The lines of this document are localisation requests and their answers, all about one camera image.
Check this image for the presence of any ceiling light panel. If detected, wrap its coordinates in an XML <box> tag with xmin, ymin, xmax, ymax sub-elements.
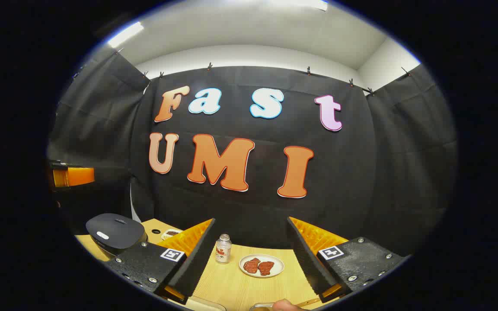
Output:
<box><xmin>107</xmin><ymin>22</ymin><xmax>144</xmax><ymax>48</ymax></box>

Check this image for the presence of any black rice cooker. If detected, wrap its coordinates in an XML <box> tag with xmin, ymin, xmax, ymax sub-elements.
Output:
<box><xmin>86</xmin><ymin>213</ymin><xmax>148</xmax><ymax>260</ymax></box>

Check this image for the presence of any white round plate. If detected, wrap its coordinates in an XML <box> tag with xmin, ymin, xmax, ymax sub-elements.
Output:
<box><xmin>239</xmin><ymin>254</ymin><xmax>285</xmax><ymax>278</ymax></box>

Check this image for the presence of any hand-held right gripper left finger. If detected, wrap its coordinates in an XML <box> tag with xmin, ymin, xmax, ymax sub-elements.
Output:
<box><xmin>104</xmin><ymin>218</ymin><xmax>216</xmax><ymax>305</ymax></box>

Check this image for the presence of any small clear plastic bottle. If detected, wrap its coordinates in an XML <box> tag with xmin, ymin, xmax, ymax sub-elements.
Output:
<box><xmin>215</xmin><ymin>234</ymin><xmax>232</xmax><ymax>264</ymax></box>

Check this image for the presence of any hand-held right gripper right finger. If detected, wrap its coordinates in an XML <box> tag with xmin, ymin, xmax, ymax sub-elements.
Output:
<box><xmin>286</xmin><ymin>216</ymin><xmax>409</xmax><ymax>303</ymax></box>

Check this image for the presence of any black backdrop cloth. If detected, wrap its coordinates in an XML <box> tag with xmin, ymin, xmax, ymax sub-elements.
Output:
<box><xmin>47</xmin><ymin>48</ymin><xmax>459</xmax><ymax>260</ymax></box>

